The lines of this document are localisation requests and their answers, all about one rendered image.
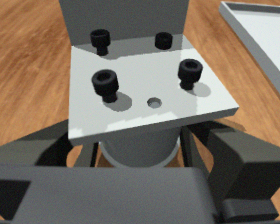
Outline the black socket head screw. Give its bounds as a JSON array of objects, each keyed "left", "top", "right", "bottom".
[
  {"left": 91, "top": 69, "right": 119, "bottom": 103},
  {"left": 177, "top": 59, "right": 203, "bottom": 91},
  {"left": 155, "top": 32, "right": 173, "bottom": 50},
  {"left": 90, "top": 29, "right": 111, "bottom": 56}
]

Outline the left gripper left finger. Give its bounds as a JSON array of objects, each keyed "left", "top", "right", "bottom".
[{"left": 0, "top": 119, "right": 99, "bottom": 167}]

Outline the white rimmed tray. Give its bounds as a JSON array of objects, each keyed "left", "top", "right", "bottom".
[{"left": 218, "top": 1, "right": 280, "bottom": 94}]

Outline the grey l-shaped bracket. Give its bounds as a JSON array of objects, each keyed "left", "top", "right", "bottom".
[{"left": 59, "top": 0, "right": 239, "bottom": 147}]

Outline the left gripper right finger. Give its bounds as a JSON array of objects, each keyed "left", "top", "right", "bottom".
[{"left": 179, "top": 120, "right": 280, "bottom": 211}]

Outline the dark grey cylinder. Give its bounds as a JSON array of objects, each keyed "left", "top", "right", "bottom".
[{"left": 99, "top": 126, "right": 182, "bottom": 167}]

